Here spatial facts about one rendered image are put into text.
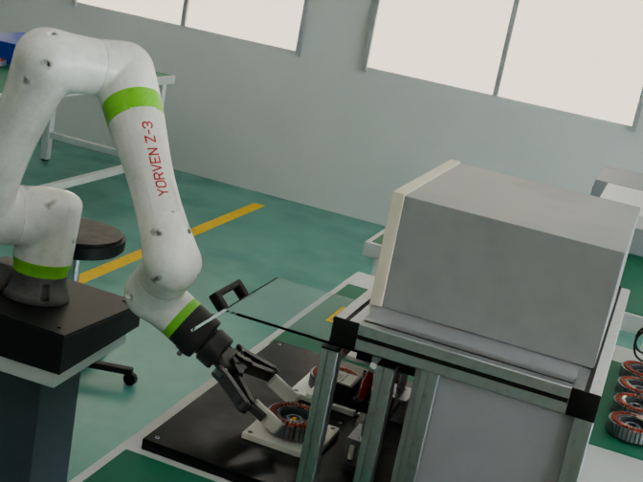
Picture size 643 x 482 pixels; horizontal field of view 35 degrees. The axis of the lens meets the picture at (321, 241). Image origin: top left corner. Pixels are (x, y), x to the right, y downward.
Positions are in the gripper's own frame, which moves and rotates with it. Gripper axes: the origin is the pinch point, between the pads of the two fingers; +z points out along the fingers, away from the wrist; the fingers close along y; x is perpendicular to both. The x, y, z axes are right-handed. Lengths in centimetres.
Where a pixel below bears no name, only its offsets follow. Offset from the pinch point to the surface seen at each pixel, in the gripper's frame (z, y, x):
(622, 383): 63, -73, 33
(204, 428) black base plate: -9.3, 6.8, -10.7
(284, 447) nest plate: 4.1, 7.5, -1.7
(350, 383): 5.1, 2.6, 15.0
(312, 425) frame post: 3.4, 21.4, 12.5
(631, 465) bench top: 65, -33, 30
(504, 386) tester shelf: 20, 27, 43
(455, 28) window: -48, -479, 35
